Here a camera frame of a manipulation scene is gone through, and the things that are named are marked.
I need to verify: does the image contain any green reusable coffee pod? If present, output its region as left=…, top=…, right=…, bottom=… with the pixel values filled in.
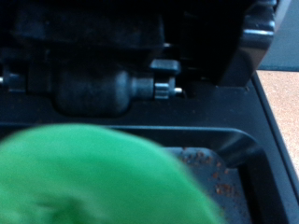
left=0, top=123, right=227, bottom=224

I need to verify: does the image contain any black Keurig coffee machine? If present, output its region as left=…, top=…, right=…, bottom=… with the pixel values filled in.
left=0, top=0, right=299, bottom=224

